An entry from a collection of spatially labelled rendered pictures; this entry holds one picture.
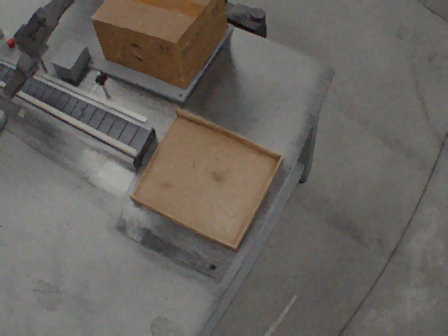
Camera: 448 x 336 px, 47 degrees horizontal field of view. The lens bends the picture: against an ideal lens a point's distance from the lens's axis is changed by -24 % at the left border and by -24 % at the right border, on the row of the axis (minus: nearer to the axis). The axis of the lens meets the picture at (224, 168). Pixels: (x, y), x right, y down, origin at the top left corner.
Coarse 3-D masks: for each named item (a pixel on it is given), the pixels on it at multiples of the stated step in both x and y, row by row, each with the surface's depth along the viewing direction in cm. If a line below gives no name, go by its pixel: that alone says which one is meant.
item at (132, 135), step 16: (0, 64) 182; (0, 80) 179; (32, 80) 177; (32, 96) 175; (48, 96) 174; (64, 96) 174; (48, 112) 172; (64, 112) 172; (80, 112) 171; (96, 112) 171; (80, 128) 169; (96, 128) 169; (112, 128) 168; (128, 128) 168; (144, 128) 168; (128, 144) 166; (144, 144) 166
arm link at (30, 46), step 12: (60, 0) 110; (72, 0) 112; (36, 12) 106; (48, 12) 108; (60, 12) 110; (36, 24) 108; (48, 24) 108; (24, 36) 111; (36, 36) 110; (48, 36) 111; (24, 48) 113; (36, 48) 112
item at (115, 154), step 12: (0, 60) 183; (48, 84) 177; (36, 108) 174; (108, 108) 171; (48, 120) 175; (60, 120) 171; (132, 120) 169; (72, 132) 171; (96, 144) 168; (120, 156) 166
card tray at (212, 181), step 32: (192, 128) 172; (160, 160) 169; (192, 160) 169; (224, 160) 168; (256, 160) 168; (160, 192) 166; (192, 192) 166; (224, 192) 165; (256, 192) 165; (192, 224) 163; (224, 224) 163
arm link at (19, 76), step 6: (18, 72) 152; (36, 72) 152; (12, 78) 151; (18, 78) 152; (24, 78) 153; (30, 78) 154; (6, 84) 153; (12, 84) 151; (18, 84) 152; (6, 90) 151; (12, 90) 151; (18, 90) 156; (12, 96) 154
